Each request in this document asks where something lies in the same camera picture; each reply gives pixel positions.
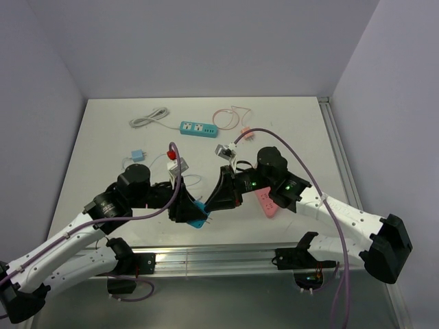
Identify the pink triangular power strip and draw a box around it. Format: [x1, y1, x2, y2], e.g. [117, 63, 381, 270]
[254, 187, 278, 219]

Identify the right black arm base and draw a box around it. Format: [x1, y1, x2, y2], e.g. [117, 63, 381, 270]
[271, 247, 340, 294]

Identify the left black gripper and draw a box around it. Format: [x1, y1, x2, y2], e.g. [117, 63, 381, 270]
[130, 175, 207, 222]

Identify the light blue USB charger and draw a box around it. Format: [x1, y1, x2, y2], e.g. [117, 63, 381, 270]
[131, 149, 146, 162]

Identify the pink USB charger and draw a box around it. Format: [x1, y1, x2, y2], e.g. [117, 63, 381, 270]
[241, 126, 254, 141]

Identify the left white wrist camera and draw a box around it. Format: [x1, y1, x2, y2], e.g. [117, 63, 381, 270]
[167, 157, 189, 184]

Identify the aluminium rail frame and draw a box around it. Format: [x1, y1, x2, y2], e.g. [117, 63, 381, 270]
[16, 96, 412, 329]

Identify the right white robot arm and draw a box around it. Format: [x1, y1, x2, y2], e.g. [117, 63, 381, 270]
[204, 144, 413, 284]

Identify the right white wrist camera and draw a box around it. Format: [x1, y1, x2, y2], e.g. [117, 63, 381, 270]
[215, 143, 237, 171]

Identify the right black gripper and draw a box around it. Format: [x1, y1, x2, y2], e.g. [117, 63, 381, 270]
[204, 165, 274, 212]

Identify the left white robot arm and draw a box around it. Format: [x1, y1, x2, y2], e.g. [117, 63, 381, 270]
[1, 164, 209, 324]

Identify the blue square plug adapter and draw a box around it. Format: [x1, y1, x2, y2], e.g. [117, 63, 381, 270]
[187, 200, 210, 229]

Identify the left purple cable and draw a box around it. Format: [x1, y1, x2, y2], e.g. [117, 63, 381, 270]
[0, 142, 181, 302]

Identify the teal power strip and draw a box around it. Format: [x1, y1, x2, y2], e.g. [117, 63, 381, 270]
[179, 121, 218, 138]

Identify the white power cord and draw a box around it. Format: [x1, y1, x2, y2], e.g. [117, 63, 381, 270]
[129, 107, 181, 131]

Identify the light blue thin cable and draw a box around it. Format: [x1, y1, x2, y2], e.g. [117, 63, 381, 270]
[119, 153, 204, 199]

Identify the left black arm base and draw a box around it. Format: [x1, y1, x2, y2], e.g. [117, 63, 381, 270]
[106, 253, 156, 295]

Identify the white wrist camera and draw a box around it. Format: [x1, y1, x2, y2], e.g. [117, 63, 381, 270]
[167, 157, 189, 184]
[215, 143, 237, 171]

